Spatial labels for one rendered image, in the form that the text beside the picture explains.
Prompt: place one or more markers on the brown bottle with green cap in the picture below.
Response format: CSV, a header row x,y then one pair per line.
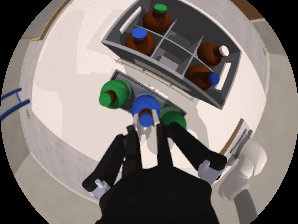
x,y
156,20

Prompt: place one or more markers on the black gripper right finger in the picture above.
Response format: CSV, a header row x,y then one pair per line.
x,y
207,163

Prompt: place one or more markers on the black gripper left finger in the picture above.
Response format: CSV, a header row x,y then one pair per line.
x,y
106,172

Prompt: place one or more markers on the blue-labeled bottle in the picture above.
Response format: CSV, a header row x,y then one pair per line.
x,y
143,104

